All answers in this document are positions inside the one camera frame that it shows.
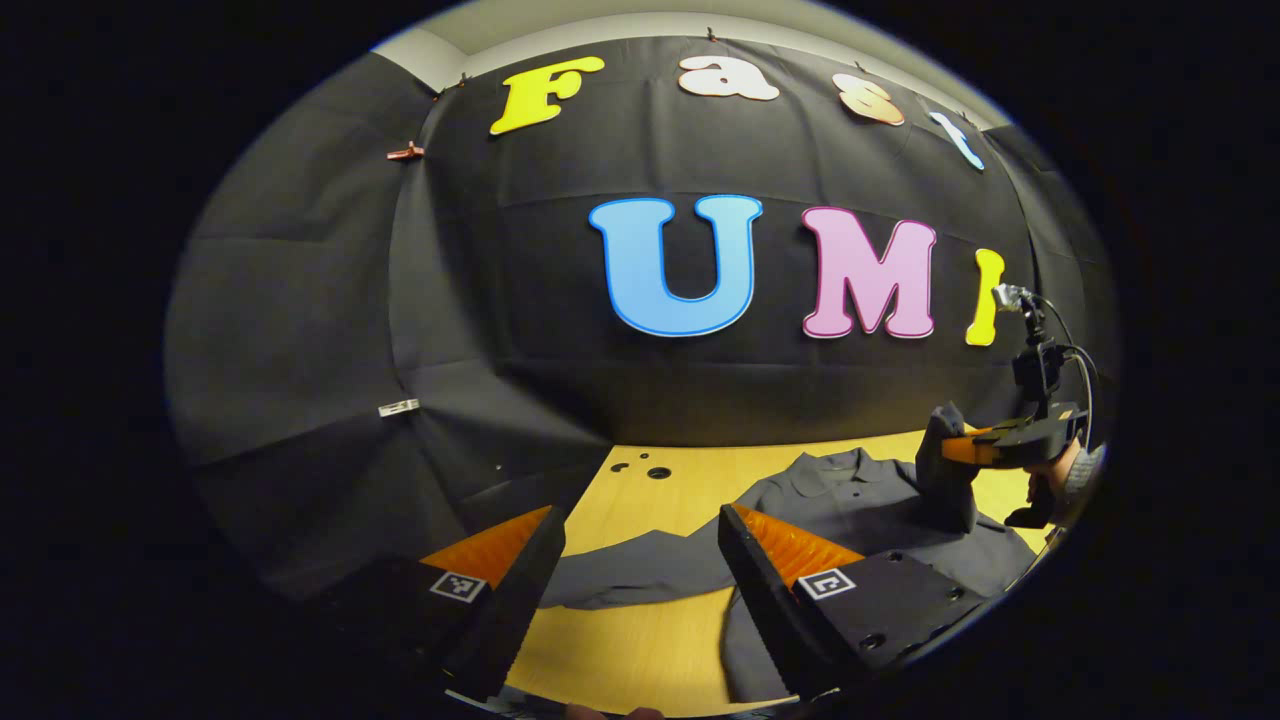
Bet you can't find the grey polo shirt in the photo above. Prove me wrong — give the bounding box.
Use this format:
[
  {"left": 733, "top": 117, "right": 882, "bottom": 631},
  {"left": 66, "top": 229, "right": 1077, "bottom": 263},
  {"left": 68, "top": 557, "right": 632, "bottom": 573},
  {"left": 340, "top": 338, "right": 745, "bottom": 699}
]
[{"left": 540, "top": 402, "right": 1041, "bottom": 704}]

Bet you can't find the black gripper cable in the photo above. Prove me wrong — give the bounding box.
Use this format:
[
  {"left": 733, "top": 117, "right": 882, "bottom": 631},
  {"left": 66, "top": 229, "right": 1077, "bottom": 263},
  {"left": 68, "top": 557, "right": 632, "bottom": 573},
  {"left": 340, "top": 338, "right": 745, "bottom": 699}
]
[{"left": 1030, "top": 293, "right": 1101, "bottom": 446}]

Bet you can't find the black backdrop cloth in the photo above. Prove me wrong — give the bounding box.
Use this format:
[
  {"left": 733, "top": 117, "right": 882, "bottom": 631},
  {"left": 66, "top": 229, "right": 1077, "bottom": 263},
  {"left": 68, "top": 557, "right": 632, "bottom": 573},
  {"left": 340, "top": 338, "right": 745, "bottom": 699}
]
[{"left": 165, "top": 35, "right": 1119, "bottom": 601}]

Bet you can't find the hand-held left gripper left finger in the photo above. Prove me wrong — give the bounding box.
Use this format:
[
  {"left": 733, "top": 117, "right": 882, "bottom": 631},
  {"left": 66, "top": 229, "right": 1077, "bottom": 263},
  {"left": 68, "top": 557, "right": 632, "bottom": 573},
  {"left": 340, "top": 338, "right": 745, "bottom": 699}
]
[{"left": 330, "top": 505, "right": 567, "bottom": 703}]

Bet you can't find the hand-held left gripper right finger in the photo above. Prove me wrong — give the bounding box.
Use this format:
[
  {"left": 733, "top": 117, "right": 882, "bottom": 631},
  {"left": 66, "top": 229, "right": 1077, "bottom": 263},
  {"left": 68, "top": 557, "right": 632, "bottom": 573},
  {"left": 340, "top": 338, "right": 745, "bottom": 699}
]
[{"left": 718, "top": 503, "right": 986, "bottom": 701}]

